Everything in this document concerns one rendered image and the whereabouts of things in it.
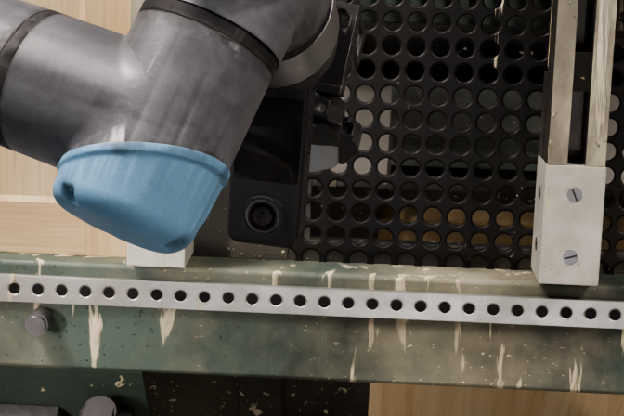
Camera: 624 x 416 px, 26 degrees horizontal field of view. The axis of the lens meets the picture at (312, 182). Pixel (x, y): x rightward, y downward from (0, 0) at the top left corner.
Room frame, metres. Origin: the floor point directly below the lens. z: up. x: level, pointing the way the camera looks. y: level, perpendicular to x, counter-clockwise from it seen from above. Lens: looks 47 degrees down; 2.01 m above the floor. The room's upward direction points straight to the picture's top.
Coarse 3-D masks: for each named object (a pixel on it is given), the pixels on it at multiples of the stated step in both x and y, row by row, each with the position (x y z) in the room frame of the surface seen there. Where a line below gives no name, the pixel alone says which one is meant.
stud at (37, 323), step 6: (36, 312) 0.88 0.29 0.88; (42, 312) 0.88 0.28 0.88; (48, 312) 0.88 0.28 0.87; (30, 318) 0.87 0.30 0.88; (36, 318) 0.87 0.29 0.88; (42, 318) 0.87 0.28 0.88; (48, 318) 0.87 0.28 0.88; (30, 324) 0.86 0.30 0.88; (36, 324) 0.86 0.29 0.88; (42, 324) 0.86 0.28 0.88; (48, 324) 0.87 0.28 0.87; (30, 330) 0.86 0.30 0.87; (36, 330) 0.86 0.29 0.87; (42, 330) 0.86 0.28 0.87
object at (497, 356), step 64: (0, 256) 0.94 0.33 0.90; (64, 256) 0.94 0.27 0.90; (192, 256) 0.95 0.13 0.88; (0, 320) 0.89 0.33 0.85; (64, 320) 0.88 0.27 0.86; (128, 320) 0.88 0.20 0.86; (192, 320) 0.88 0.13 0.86; (256, 320) 0.88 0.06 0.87; (320, 320) 0.88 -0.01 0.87; (384, 320) 0.87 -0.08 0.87; (448, 384) 0.83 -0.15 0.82; (512, 384) 0.83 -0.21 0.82; (576, 384) 0.83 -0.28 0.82
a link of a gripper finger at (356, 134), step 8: (344, 120) 0.63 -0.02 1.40; (352, 120) 0.63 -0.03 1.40; (336, 128) 0.62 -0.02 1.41; (344, 128) 0.62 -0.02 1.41; (352, 128) 0.62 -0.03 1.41; (360, 128) 0.63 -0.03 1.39; (344, 136) 0.61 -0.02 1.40; (352, 136) 0.61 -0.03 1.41; (360, 136) 0.63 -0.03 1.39; (336, 144) 0.63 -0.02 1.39; (344, 144) 0.62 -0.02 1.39; (352, 144) 0.62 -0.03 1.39; (344, 152) 0.63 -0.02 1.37; (352, 152) 0.63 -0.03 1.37; (344, 160) 0.64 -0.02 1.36
